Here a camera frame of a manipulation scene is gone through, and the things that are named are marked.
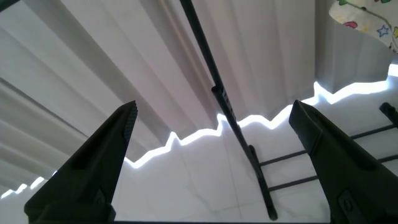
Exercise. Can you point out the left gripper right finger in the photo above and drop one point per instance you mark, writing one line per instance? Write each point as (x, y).
(357, 186)

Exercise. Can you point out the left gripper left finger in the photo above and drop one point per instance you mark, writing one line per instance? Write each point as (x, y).
(84, 180)

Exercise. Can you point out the cream printed shorts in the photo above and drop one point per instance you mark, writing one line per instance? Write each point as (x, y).
(367, 18)

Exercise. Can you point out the black clothes rack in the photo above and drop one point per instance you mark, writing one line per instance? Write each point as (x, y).
(224, 102)

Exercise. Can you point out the white curtain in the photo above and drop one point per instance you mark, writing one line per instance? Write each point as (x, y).
(93, 62)

